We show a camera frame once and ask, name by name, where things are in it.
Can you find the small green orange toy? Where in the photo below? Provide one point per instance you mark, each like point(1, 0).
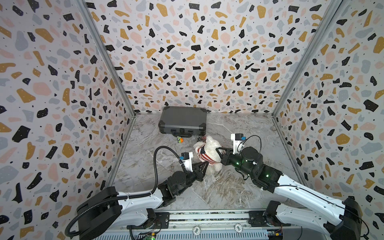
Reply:
point(180, 139)

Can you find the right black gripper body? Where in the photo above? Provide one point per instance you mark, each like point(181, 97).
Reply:
point(226, 156)

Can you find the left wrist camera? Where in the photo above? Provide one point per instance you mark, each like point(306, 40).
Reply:
point(186, 159)

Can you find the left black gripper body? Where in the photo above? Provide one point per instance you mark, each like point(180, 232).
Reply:
point(190, 178)

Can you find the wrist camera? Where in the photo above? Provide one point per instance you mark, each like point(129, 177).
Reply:
point(238, 142)
point(186, 159)

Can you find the aluminium mounting rail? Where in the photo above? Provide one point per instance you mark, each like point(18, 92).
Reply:
point(212, 225)

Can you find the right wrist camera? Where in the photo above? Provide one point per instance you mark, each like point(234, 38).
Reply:
point(238, 142)

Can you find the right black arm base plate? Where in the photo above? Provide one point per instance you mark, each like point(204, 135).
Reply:
point(258, 219)

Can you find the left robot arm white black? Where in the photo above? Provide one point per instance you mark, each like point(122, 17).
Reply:
point(110, 208)

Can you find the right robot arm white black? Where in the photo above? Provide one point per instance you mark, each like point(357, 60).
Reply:
point(340, 220)

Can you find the dark grey hard case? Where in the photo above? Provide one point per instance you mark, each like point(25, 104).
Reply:
point(183, 122)

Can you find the bag of toy bricks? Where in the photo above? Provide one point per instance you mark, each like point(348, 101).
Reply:
point(201, 139)

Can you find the white teddy bear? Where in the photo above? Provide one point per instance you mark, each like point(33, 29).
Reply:
point(210, 147)

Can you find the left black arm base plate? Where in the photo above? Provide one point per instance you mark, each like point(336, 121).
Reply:
point(160, 221)

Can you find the red white striped knit sweater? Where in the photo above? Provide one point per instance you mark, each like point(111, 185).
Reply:
point(204, 157)

